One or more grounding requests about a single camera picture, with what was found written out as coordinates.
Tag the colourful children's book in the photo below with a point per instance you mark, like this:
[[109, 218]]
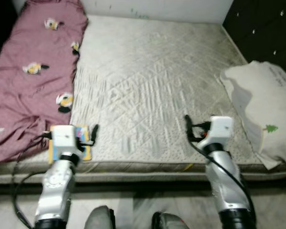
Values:
[[84, 152]]

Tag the white pillow with green tree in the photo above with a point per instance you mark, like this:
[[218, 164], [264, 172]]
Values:
[[267, 105]]

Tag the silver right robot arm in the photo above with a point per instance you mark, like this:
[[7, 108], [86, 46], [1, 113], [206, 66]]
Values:
[[226, 181]]

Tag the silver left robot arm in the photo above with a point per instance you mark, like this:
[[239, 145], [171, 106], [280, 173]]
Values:
[[57, 186]]

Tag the beige quilted mattress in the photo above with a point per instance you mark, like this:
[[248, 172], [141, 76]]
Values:
[[148, 71]]

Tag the grey left robot leg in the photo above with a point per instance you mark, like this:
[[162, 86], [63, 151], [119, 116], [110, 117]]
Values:
[[99, 218]]

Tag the grey robot leg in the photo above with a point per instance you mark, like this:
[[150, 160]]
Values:
[[170, 222], [99, 218]]

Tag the pink cartoon print blanket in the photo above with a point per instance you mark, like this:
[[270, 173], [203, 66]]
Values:
[[24, 86]]

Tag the grey right robot leg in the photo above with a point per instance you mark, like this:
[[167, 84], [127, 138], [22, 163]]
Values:
[[170, 222]]

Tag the black tufted headboard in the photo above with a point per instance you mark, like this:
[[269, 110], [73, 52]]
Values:
[[262, 28]]

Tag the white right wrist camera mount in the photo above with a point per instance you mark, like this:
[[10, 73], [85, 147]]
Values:
[[221, 128]]

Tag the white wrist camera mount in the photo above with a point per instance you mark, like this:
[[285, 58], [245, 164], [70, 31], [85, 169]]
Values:
[[221, 128], [64, 136]]

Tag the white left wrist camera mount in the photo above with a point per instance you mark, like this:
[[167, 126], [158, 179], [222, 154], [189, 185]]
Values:
[[64, 136]]

